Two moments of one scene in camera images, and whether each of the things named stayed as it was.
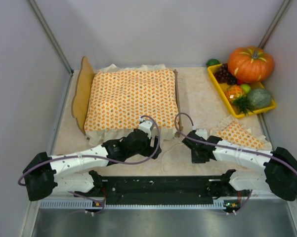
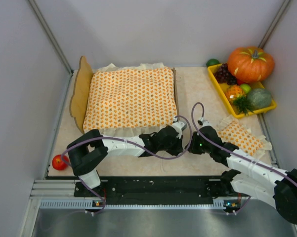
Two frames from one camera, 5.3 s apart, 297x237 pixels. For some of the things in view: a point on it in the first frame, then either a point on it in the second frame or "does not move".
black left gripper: (150, 144) -> (174, 147)
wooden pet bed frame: (80, 94) does not move
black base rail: (156, 190) does not move
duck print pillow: (231, 130) does not move
